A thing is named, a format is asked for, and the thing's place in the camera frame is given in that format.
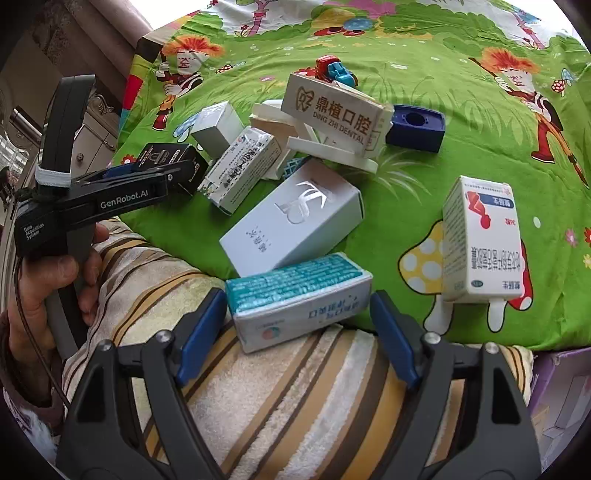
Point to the brown patterned curtain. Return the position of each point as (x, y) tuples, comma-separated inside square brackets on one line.
[(115, 27)]

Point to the blue plastic holder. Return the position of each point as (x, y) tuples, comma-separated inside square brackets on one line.
[(429, 134)]

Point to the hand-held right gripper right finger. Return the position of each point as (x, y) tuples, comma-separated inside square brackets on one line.
[(392, 339)]

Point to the person's left forearm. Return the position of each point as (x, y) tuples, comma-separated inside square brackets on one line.
[(23, 387)]

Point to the red and blue toy car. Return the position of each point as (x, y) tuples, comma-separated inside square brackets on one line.
[(334, 71)]

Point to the silver grey box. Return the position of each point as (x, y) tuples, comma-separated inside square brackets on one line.
[(286, 226)]

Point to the plain white box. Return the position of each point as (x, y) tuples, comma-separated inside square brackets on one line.
[(217, 124)]

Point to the person's left hand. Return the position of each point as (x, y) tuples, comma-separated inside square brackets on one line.
[(37, 286)]

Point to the green cartoon printed cloth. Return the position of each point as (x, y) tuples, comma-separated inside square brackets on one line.
[(415, 194)]

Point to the ornate cream dresser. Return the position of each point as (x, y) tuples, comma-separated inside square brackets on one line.
[(92, 147)]

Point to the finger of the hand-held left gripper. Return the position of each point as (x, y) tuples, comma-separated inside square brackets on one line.
[(175, 170), (117, 171)]

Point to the teal mesh piece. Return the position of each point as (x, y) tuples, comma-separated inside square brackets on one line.
[(293, 167)]

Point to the white box with black text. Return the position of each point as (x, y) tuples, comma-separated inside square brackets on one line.
[(240, 170)]

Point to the teal and white box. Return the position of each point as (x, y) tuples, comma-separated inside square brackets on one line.
[(295, 286)]

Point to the printed wooden block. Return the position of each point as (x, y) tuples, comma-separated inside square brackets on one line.
[(332, 110)]

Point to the purple box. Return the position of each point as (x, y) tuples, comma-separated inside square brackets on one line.
[(561, 401)]

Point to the white box with red print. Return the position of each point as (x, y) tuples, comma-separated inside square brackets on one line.
[(485, 244)]

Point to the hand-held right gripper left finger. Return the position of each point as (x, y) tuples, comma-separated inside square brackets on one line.
[(203, 332)]

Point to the striped plush blanket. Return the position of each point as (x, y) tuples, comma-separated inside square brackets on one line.
[(286, 406)]

